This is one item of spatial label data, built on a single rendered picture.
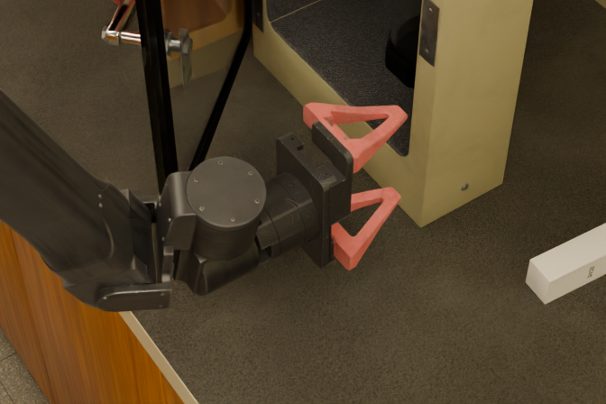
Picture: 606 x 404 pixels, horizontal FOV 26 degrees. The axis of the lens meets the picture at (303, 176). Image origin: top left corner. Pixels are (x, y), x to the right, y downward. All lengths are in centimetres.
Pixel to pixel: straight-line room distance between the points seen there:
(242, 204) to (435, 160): 41
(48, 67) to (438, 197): 49
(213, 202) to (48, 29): 72
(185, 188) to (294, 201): 12
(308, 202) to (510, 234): 40
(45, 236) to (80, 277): 6
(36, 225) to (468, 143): 55
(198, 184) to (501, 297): 48
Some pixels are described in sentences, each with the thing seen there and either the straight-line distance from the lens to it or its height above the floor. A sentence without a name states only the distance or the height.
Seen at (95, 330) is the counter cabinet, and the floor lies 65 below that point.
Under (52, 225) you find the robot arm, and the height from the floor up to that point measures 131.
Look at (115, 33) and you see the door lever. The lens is 118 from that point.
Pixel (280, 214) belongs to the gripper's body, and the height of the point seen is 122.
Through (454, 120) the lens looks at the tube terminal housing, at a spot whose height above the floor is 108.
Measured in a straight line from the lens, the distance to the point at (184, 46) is 116.
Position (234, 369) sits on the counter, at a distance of 126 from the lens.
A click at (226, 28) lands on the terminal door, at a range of 138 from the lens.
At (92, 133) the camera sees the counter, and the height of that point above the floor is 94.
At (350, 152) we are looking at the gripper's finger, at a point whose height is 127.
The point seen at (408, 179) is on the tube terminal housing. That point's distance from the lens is 134.
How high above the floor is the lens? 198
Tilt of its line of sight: 48 degrees down
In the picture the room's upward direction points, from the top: straight up
